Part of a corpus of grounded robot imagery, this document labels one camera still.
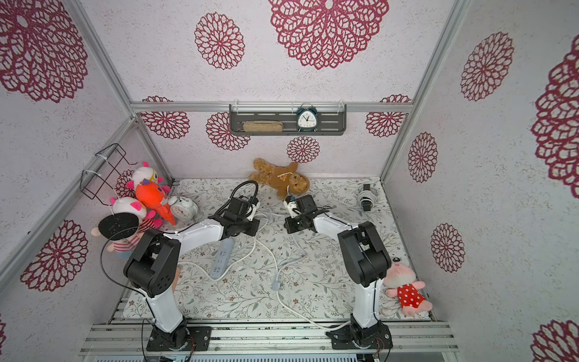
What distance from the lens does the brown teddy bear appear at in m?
1.12

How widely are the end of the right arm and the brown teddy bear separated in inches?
9.5

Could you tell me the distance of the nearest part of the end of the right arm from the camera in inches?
29.3
